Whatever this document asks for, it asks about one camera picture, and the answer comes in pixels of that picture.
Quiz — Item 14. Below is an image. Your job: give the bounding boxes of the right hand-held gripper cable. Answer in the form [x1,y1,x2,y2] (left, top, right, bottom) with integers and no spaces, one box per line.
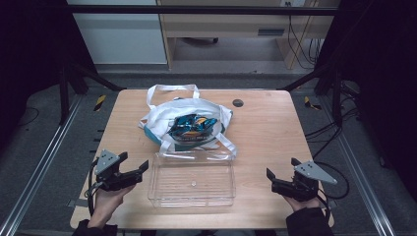
[313,160,350,225]

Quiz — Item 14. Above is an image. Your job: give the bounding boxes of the white tote bag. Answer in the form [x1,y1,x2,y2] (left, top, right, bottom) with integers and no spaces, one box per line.
[138,84,239,158]

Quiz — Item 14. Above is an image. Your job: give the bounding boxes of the hanging black cables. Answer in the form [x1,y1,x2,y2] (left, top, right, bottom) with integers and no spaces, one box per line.
[285,1,325,71]

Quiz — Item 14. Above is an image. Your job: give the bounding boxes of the black horizontal bar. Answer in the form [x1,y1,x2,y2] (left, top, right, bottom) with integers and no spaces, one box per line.
[64,4,340,17]

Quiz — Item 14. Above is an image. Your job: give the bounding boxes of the person's left hand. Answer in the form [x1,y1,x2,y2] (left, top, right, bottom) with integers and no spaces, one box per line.
[87,184,137,229]

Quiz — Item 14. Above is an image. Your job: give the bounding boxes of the hand-held gripper cable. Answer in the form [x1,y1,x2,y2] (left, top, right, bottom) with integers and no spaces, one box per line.
[313,160,350,225]
[86,157,103,217]

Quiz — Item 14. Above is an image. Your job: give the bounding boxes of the clear plastic box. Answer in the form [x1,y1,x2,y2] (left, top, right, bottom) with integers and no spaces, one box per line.
[147,150,237,208]

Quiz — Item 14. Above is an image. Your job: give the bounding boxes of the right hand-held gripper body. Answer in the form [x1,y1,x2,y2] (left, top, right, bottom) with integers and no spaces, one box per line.
[270,160,338,202]

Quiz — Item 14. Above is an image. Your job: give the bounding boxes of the blue snack packet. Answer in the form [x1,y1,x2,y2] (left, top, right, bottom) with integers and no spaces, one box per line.
[166,113,219,143]

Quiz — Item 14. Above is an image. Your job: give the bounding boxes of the black floor cables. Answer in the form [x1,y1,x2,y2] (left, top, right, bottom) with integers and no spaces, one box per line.
[304,106,361,160]

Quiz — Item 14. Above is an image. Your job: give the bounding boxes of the wooden desk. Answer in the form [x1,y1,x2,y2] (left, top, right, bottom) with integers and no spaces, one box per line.
[156,0,340,71]

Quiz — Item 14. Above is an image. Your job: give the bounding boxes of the dark curtain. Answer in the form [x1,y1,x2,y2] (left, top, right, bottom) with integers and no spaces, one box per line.
[314,0,417,201]
[0,0,98,151]

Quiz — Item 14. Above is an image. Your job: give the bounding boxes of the thin black floor cable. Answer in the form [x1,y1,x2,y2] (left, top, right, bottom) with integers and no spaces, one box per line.
[16,106,41,128]

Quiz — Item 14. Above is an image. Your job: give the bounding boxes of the person's right hand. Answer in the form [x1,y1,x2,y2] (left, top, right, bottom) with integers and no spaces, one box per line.
[282,194,324,212]

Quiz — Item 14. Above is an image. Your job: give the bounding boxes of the left hand-held gripper cable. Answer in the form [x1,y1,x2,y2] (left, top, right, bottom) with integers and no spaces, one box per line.
[86,157,103,217]

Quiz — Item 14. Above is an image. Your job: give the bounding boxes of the yellow black tape strip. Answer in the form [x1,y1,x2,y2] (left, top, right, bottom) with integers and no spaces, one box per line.
[93,93,107,112]
[303,95,323,111]

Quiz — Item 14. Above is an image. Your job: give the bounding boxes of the white cabinet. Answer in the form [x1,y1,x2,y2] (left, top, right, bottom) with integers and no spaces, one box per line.
[66,0,168,66]

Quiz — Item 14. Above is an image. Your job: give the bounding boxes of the grey tape piece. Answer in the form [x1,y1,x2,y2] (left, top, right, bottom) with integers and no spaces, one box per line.
[66,199,90,209]

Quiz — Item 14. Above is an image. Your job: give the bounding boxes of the metal floor rail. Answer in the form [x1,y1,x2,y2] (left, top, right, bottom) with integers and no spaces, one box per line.
[0,93,84,236]
[318,96,398,236]

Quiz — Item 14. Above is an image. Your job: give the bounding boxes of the black metal stand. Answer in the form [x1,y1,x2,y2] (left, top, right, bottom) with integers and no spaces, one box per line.
[58,60,128,126]
[276,62,345,128]

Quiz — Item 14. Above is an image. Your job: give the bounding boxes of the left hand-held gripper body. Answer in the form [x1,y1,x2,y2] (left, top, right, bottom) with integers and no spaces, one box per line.
[93,149,145,193]

